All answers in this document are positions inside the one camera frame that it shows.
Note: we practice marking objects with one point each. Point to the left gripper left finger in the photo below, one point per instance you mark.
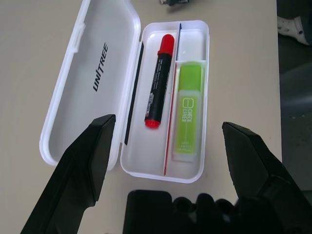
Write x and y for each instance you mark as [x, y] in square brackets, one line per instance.
[78, 170]

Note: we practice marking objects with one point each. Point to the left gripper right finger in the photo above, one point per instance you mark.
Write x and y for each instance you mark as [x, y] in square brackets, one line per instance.
[258, 165]

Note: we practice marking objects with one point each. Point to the green highlighter pen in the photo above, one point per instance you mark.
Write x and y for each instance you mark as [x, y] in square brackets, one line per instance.
[187, 117]

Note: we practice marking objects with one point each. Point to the black marker with red cap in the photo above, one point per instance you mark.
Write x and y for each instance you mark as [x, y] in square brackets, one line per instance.
[161, 80]

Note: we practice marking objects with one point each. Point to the white plastic pencil case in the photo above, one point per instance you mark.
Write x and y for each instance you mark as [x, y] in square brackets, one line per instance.
[97, 36]

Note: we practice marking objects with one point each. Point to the white perforated shoe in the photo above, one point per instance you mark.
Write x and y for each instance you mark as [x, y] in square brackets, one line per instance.
[290, 26]

